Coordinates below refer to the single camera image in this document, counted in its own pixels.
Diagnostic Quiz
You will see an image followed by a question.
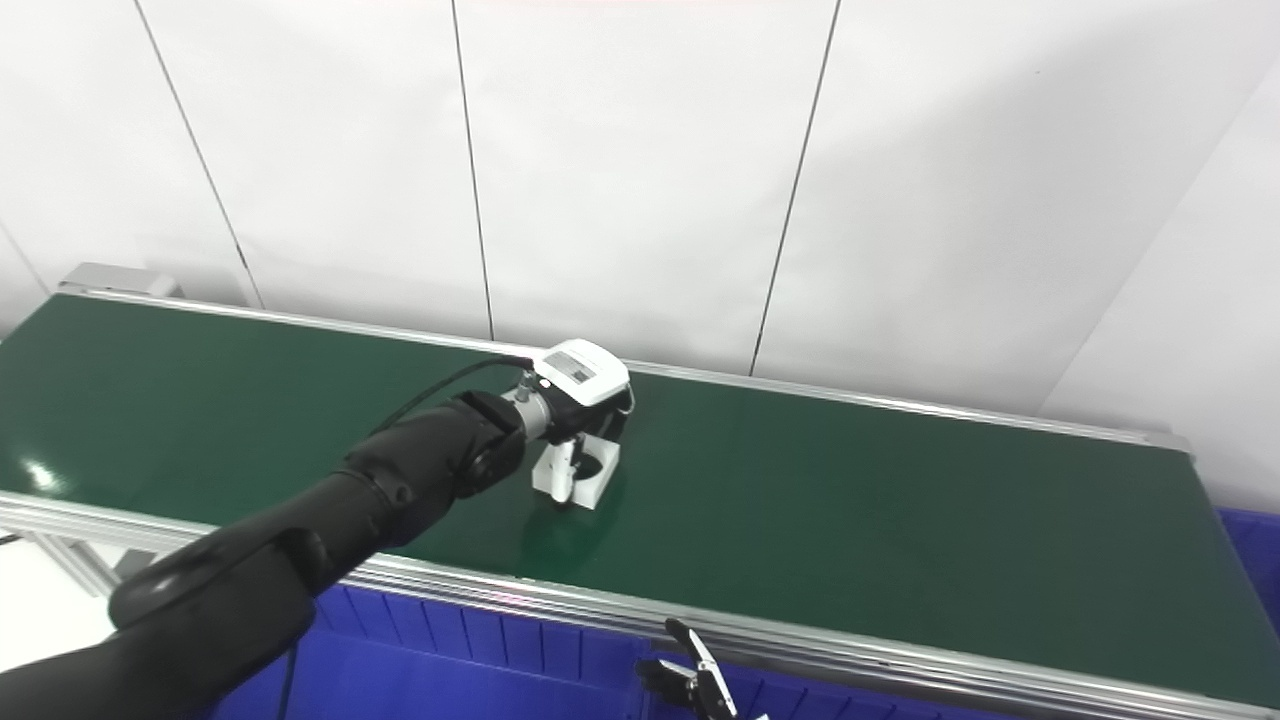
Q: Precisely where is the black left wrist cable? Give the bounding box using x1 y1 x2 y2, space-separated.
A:
278 355 537 720

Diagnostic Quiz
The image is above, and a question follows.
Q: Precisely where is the green conveyor belt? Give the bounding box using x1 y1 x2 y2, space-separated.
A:
0 262 1280 720
0 293 1280 711

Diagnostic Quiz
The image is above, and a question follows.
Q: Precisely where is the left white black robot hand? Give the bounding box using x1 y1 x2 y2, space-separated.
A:
503 339 636 506

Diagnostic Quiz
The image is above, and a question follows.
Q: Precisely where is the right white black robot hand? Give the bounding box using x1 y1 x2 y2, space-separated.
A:
636 618 767 720

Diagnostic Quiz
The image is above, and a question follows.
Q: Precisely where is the blue plastic bin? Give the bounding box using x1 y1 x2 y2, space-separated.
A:
650 650 1011 720
208 583 663 720
1214 507 1280 633

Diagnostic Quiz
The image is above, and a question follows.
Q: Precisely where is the white square part round hole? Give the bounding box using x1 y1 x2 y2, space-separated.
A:
531 435 622 512

